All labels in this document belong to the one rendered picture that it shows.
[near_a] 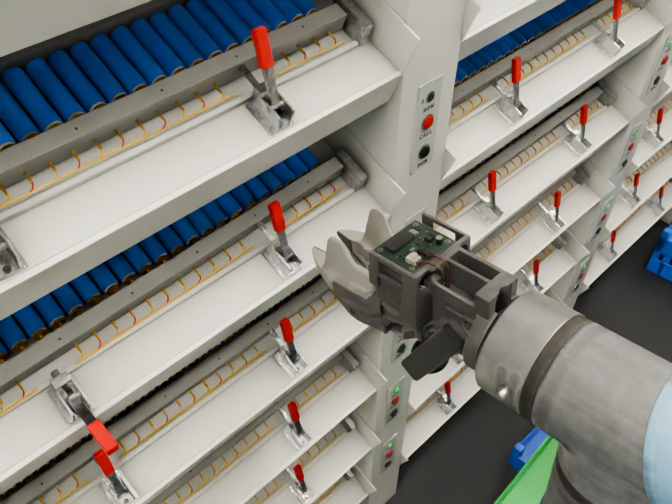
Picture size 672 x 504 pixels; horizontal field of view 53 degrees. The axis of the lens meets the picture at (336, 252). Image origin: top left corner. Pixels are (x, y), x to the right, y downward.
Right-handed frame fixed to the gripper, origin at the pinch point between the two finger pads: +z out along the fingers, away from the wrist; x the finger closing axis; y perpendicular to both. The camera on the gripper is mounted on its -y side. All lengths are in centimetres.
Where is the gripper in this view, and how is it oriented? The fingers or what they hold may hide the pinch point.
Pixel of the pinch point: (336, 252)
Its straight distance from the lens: 67.9
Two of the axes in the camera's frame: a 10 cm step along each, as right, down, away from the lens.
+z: -6.8, -4.2, 6.0
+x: -7.2, 5.0, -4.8
